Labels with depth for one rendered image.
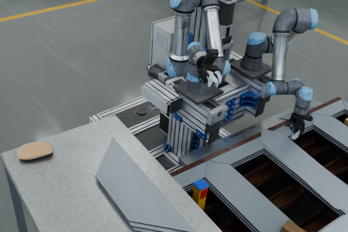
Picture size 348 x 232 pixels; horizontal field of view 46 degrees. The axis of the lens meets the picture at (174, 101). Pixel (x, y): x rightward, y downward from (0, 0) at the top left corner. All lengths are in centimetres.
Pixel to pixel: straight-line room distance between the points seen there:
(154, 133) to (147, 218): 180
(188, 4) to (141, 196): 99
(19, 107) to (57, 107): 35
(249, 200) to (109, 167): 73
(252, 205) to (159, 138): 145
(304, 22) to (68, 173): 146
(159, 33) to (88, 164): 118
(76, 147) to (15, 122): 201
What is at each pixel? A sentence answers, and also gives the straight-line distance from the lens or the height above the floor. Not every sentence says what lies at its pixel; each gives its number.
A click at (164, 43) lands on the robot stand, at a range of 275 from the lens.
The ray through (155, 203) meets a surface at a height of 107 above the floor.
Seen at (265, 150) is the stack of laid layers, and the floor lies 83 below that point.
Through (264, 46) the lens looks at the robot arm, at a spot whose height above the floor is 122.
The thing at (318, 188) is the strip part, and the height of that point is 84.
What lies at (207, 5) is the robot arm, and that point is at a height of 160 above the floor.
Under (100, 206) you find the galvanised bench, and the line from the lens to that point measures 176.
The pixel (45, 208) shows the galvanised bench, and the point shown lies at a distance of 178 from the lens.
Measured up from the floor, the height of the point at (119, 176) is 107.
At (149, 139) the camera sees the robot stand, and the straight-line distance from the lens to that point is 335.
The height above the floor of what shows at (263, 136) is 84.
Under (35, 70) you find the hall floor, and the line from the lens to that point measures 474.
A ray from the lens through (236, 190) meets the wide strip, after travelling 216.
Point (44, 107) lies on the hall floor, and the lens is 413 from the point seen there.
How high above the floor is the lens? 238
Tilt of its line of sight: 35 degrees down
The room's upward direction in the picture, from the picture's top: 5 degrees clockwise
